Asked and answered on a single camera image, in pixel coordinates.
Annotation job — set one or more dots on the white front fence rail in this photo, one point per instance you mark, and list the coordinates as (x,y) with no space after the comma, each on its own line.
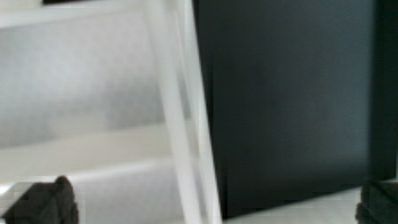
(325,210)

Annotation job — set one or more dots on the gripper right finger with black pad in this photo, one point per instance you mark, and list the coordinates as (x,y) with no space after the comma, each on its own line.
(377,207)

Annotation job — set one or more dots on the white cabinet body box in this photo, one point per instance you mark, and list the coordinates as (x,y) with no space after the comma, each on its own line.
(102,109)

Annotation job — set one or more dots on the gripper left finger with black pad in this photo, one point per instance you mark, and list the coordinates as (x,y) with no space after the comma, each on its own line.
(39,203)

